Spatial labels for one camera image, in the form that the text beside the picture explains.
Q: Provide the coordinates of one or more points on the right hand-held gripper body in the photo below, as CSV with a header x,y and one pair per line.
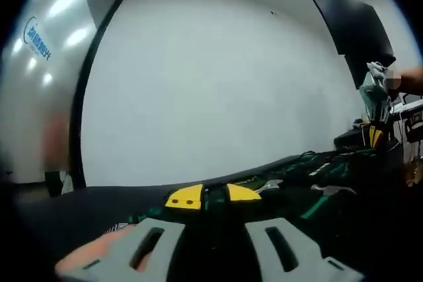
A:
x,y
375,80

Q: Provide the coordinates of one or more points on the frosted glass partition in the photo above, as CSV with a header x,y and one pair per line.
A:
x,y
49,103

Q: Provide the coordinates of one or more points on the black toolbox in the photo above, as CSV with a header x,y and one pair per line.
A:
x,y
284,206

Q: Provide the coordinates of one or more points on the green silver bar tool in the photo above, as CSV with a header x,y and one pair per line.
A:
x,y
314,207

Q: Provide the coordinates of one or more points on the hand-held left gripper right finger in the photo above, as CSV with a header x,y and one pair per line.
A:
x,y
297,255

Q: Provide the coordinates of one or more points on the black wall screen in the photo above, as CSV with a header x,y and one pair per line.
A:
x,y
357,24

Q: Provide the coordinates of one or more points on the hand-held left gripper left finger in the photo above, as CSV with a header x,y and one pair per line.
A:
x,y
115,252

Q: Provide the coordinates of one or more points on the silver adjustable wrench tool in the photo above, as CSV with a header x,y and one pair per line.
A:
x,y
271,185

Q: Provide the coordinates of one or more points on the white desk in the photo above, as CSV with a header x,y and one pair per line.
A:
x,y
409,105

